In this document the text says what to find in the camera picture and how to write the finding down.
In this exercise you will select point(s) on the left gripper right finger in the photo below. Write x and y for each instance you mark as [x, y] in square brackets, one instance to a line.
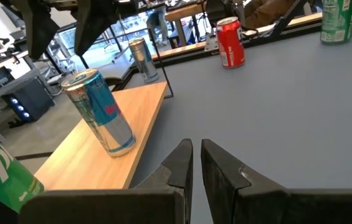
[256, 205]

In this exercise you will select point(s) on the wooden room table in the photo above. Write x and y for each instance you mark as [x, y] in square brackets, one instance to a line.
[183, 14]

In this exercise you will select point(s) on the person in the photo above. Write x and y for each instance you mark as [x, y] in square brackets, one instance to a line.
[269, 12]
[158, 25]

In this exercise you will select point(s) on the silver metal bracket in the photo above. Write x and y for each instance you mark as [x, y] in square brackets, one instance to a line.
[210, 43]

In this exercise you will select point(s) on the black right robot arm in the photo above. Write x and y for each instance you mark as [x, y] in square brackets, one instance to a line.
[222, 9]

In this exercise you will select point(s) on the grey-blue table mat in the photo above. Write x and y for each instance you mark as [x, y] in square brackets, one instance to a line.
[256, 124]

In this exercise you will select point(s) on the red Fanta strawberry can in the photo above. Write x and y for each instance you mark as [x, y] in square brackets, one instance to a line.
[230, 43]

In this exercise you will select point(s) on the grey desk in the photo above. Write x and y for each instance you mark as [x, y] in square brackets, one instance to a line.
[4, 88]

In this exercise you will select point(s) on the green Sprite can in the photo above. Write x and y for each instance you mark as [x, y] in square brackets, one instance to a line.
[337, 21]
[4, 174]

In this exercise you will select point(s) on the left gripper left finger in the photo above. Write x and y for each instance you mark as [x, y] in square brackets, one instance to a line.
[150, 205]

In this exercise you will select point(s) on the black curved loop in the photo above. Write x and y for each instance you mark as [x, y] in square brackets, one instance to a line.
[113, 81]

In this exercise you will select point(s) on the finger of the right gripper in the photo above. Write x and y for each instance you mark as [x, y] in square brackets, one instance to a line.
[91, 21]
[38, 28]

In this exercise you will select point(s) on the blue silver Red Bull can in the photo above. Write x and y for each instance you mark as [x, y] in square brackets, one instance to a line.
[101, 115]
[144, 60]

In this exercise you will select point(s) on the black computer tower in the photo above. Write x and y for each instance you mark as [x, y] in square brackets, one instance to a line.
[29, 99]

